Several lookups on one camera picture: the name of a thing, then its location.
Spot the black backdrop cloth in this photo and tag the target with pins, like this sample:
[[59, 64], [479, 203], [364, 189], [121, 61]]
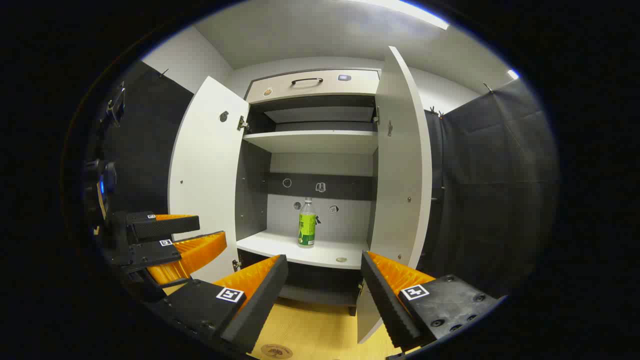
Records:
[[145, 140], [490, 190]]

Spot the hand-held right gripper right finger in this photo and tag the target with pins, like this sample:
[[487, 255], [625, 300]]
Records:
[[385, 300]]

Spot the green label plastic bottle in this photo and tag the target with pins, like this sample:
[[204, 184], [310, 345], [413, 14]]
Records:
[[306, 227]]

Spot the grey and white cabinet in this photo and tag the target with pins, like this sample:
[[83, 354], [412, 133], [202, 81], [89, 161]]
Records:
[[255, 185]]

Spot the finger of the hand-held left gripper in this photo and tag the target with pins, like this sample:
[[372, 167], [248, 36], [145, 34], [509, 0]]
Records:
[[197, 252], [165, 227]]

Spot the white cabinet door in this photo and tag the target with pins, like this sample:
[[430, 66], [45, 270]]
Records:
[[205, 175], [400, 165]]

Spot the beige cabinet drawer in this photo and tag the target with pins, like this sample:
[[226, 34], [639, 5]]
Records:
[[320, 90]]

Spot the round brown coaster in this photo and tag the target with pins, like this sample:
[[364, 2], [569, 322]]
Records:
[[276, 351]]

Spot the white wide cabinet shelf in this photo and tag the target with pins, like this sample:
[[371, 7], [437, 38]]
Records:
[[280, 245]]

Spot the small ceiling light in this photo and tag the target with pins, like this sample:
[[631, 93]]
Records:
[[513, 74]]

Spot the long ceiling light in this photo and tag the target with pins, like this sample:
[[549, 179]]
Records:
[[415, 12]]

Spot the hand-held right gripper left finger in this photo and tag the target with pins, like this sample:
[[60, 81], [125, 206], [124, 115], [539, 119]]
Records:
[[260, 300]]

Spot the white narrow cabinet shelf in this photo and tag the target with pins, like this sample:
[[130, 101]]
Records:
[[310, 141]]

